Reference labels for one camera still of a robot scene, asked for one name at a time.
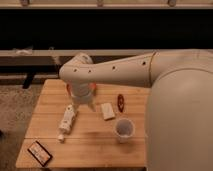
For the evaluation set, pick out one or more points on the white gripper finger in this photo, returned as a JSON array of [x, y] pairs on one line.
[[76, 106], [92, 107]]

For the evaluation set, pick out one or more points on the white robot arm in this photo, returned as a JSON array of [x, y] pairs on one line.
[[179, 109]]

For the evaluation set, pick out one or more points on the black orange card box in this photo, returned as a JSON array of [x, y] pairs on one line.
[[40, 153]]

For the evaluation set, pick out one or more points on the red oval object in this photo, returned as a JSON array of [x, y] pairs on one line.
[[120, 102]]

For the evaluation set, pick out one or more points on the white tube bottle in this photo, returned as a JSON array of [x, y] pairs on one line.
[[66, 122]]

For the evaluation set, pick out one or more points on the orange round object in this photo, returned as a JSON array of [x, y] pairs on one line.
[[91, 85]]

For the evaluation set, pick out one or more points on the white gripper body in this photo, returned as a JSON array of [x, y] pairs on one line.
[[81, 93]]

